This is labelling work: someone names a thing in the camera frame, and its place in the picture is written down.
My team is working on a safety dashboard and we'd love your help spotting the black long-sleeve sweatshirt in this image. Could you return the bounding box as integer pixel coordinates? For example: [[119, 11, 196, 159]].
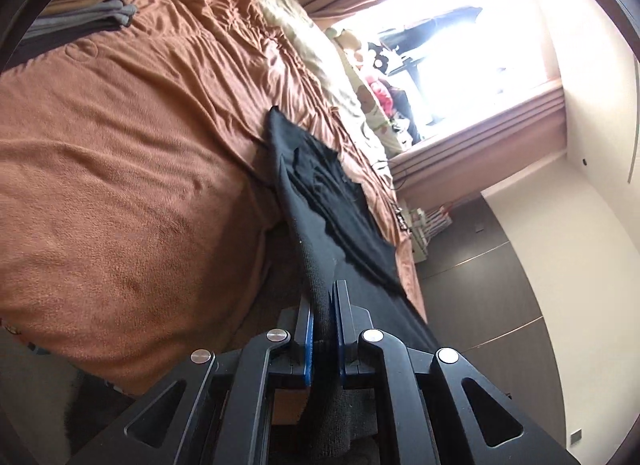
[[267, 108, 436, 463]]

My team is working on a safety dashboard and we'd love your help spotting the stack of folded clothes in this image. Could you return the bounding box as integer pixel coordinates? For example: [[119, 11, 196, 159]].
[[3, 0, 137, 70]]

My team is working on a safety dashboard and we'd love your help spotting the white bedside cabinet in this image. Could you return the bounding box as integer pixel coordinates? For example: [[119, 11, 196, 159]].
[[400, 208, 428, 263]]

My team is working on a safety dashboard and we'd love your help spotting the striped paper bag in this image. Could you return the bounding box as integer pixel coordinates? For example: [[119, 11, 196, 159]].
[[413, 205, 452, 237]]

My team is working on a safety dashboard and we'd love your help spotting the right pink curtain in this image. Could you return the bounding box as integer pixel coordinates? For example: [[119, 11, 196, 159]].
[[390, 78, 567, 210]]

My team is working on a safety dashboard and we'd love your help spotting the rust orange bed blanket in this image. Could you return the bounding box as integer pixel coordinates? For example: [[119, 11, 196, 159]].
[[1, 0, 423, 395]]

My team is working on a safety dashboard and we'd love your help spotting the red plush toy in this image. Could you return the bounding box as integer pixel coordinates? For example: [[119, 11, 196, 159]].
[[366, 75, 397, 116]]

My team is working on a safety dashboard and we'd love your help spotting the bear print pillow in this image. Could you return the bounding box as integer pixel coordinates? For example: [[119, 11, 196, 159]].
[[326, 28, 413, 159]]

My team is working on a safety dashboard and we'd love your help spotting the cream bed sheet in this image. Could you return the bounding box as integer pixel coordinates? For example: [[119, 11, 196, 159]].
[[257, 0, 389, 162]]

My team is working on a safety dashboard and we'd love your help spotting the dark hanging garment at window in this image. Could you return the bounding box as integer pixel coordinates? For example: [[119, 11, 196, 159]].
[[381, 7, 483, 55]]

